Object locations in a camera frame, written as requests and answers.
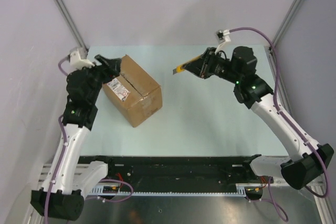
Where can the yellow utility knife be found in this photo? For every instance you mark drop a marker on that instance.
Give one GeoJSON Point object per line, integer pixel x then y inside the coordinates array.
{"type": "Point", "coordinates": [181, 67]}

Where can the white shipping label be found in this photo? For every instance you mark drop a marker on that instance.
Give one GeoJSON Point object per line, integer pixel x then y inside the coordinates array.
{"type": "Point", "coordinates": [118, 89]}

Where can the grey slotted cable duct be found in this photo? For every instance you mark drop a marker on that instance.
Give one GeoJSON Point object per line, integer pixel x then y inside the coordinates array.
{"type": "Point", "coordinates": [101, 190]}

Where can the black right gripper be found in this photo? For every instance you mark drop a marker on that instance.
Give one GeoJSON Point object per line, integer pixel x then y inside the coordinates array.
{"type": "Point", "coordinates": [201, 66]}

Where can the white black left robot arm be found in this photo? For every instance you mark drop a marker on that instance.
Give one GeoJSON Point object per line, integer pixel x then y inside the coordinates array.
{"type": "Point", "coordinates": [62, 194]}

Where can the left aluminium frame post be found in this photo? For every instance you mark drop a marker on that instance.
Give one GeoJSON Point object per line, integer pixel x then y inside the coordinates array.
{"type": "Point", "coordinates": [70, 23]}

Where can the right aluminium frame post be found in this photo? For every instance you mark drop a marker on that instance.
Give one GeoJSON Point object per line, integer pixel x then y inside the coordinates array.
{"type": "Point", "coordinates": [288, 19]}

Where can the brown cardboard express box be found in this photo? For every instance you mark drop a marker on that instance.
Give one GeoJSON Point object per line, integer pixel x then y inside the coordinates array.
{"type": "Point", "coordinates": [145, 96]}

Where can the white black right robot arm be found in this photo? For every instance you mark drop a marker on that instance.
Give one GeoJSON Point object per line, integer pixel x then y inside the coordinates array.
{"type": "Point", "coordinates": [306, 157]}

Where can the aluminium frame post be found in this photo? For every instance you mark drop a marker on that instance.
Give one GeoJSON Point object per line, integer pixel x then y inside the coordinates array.
{"type": "Point", "coordinates": [288, 19]}
{"type": "Point", "coordinates": [70, 23]}

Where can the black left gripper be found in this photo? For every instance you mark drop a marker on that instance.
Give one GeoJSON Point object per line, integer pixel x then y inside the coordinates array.
{"type": "Point", "coordinates": [109, 68]}

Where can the aluminium frame rail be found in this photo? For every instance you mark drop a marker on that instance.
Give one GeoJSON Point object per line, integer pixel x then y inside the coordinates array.
{"type": "Point", "coordinates": [324, 205]}

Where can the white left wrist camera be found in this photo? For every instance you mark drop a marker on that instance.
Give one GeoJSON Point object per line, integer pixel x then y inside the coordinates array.
{"type": "Point", "coordinates": [78, 57]}

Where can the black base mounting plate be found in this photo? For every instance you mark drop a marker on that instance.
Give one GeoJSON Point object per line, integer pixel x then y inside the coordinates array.
{"type": "Point", "coordinates": [230, 168]}

